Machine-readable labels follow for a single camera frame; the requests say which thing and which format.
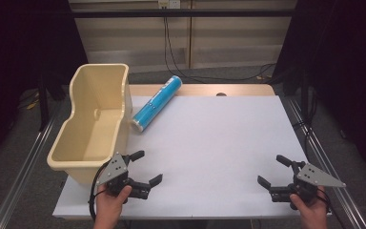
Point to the black horizontal bar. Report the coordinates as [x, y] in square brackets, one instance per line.
[184, 13]

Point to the person's left hand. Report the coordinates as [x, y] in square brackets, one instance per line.
[109, 206]

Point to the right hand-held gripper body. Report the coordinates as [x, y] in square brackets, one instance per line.
[308, 179]

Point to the blue cylindrical tube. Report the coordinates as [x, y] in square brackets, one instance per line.
[156, 103]

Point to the cream plastic bin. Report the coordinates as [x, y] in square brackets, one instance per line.
[85, 149]

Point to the white table mat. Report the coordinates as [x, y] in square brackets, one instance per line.
[209, 143]

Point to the metal floor rail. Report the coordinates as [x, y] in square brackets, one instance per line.
[28, 159]
[324, 152]

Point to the black curtain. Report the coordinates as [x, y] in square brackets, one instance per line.
[16, 63]
[346, 63]

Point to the white wall socket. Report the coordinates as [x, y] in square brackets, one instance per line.
[169, 4]

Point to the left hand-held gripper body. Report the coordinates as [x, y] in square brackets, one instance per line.
[114, 170]

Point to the wooden table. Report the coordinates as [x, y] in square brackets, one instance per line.
[203, 90]

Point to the person's right hand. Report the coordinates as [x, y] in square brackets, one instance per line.
[309, 211]

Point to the black stand leg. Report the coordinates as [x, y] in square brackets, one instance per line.
[43, 105]

